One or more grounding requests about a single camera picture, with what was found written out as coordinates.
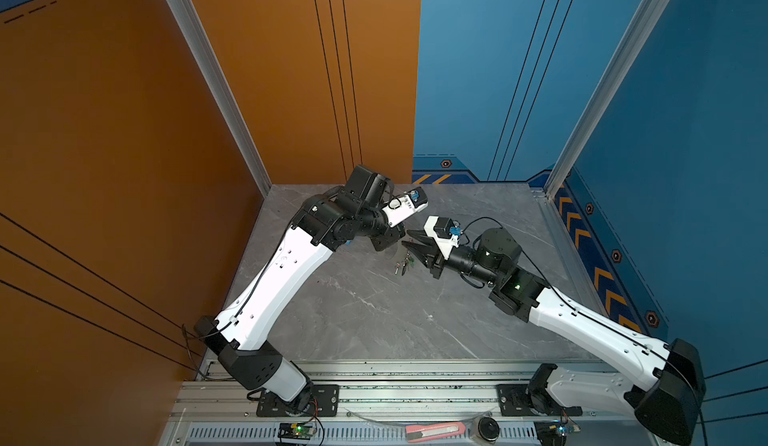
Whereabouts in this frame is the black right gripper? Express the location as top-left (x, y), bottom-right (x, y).
top-left (403, 229), bottom-right (502, 289)

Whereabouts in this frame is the keyring with coloured keys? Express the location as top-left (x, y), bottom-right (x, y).
top-left (394, 251), bottom-right (415, 276)

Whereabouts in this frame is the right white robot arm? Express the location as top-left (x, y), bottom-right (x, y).
top-left (403, 228), bottom-right (706, 445)

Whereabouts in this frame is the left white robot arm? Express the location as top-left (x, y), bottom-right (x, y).
top-left (194, 165), bottom-right (428, 411)

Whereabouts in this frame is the red utility knife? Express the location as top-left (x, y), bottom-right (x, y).
top-left (405, 422), bottom-right (466, 443)

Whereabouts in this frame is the black round knob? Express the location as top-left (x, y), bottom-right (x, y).
top-left (471, 416), bottom-right (500, 445)

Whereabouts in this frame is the left green circuit board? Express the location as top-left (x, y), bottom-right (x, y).
top-left (276, 422), bottom-right (320, 445)

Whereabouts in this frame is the green circuit board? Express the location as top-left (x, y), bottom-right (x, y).
top-left (534, 422), bottom-right (581, 446)
top-left (276, 422), bottom-right (320, 445)

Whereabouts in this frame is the right green circuit board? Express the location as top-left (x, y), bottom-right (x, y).
top-left (534, 422), bottom-right (581, 446)

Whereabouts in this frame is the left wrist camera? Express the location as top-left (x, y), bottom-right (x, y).
top-left (382, 187), bottom-right (428, 228)

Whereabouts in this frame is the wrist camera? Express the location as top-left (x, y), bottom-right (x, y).
top-left (424, 216), bottom-right (462, 260)
top-left (382, 187), bottom-right (428, 228)

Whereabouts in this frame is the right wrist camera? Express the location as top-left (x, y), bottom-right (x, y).
top-left (424, 216), bottom-right (462, 260)

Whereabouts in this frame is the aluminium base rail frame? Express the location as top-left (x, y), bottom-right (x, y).
top-left (159, 360), bottom-right (664, 445)

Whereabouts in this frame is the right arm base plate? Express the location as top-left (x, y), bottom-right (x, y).
top-left (495, 383), bottom-right (583, 417)

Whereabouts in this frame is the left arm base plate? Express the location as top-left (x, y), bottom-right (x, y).
top-left (256, 383), bottom-right (340, 418)

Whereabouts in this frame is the aluminium corner post left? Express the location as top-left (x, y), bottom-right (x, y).
top-left (165, 0), bottom-right (272, 198)

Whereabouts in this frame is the aluminium corner post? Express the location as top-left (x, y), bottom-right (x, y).
top-left (165, 0), bottom-right (272, 198)
top-left (543, 0), bottom-right (670, 201)

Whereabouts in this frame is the aluminium corner post right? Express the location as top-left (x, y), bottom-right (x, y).
top-left (543, 0), bottom-right (670, 201)

